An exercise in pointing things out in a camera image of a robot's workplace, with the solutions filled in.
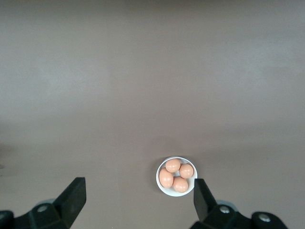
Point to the brown egg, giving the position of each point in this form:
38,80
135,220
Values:
180,184
166,177
186,171
173,165

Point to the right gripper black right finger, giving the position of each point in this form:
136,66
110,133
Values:
207,210

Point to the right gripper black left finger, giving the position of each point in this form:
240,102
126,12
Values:
69,202

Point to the white round bowl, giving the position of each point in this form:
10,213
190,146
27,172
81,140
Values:
171,192

